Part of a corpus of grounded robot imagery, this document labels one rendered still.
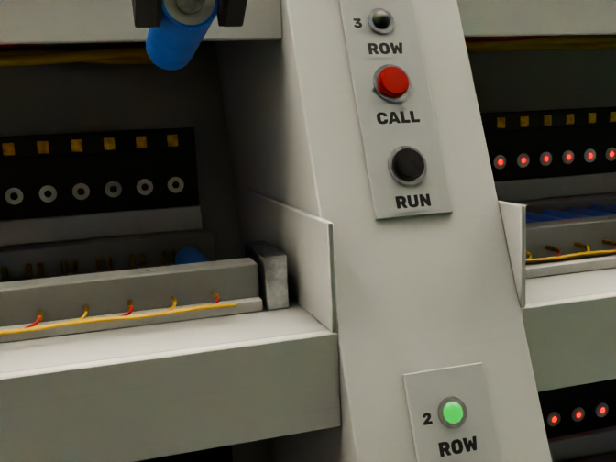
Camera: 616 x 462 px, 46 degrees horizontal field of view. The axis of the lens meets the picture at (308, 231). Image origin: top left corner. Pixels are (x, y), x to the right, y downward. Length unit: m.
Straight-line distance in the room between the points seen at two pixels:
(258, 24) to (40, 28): 0.10
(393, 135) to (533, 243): 0.14
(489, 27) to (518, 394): 0.20
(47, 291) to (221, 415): 0.10
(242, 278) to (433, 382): 0.11
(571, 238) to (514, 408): 0.15
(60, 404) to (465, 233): 0.20
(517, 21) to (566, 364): 0.19
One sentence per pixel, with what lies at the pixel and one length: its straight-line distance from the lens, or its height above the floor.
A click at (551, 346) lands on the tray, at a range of 0.38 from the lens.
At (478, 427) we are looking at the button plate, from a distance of 0.35.
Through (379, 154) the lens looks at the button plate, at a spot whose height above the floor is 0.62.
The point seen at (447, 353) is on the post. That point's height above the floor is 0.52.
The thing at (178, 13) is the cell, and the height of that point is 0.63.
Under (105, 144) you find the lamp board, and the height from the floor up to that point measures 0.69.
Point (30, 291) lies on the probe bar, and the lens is 0.36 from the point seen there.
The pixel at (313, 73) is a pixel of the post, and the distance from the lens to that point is 0.36.
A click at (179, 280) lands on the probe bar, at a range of 0.36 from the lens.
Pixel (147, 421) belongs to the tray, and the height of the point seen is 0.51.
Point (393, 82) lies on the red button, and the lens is 0.37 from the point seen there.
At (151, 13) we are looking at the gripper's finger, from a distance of 0.22.
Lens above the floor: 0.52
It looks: 11 degrees up
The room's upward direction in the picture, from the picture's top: 9 degrees counter-clockwise
